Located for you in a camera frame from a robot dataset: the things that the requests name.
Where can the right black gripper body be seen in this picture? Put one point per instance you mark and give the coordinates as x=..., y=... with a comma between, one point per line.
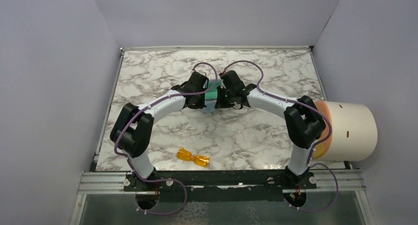
x=232, y=92

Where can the orange sunglasses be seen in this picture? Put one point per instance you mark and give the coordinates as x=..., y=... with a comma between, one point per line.
x=199, y=160

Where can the grey green glasses case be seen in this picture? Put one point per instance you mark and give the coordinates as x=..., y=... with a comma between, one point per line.
x=211, y=96

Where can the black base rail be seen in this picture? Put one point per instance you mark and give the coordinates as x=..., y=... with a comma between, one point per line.
x=216, y=186

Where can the aluminium frame rail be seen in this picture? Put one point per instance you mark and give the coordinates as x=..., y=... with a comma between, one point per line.
x=123, y=182

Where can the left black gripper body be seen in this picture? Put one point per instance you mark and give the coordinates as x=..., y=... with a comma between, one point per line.
x=203, y=90

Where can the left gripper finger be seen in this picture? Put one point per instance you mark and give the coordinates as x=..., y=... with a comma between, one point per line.
x=195, y=103
x=180, y=88

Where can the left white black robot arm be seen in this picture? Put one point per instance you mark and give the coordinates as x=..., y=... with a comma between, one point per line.
x=132, y=130

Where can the white cylindrical drum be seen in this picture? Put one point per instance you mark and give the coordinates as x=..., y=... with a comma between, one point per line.
x=354, y=132

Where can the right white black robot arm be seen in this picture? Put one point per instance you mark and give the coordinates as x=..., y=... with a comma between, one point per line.
x=305, y=123

